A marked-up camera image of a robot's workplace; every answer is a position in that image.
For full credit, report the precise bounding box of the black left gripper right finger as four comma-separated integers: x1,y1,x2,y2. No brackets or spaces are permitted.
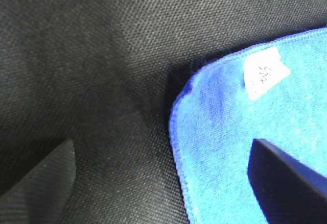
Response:
247,139,326,223

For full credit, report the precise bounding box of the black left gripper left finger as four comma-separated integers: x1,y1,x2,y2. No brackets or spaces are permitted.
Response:
1,139,76,223

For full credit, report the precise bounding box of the blue microfibre towel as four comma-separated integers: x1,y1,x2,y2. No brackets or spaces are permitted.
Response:
169,28,326,223

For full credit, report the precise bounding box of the black table cloth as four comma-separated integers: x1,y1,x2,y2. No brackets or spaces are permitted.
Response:
1,0,326,223

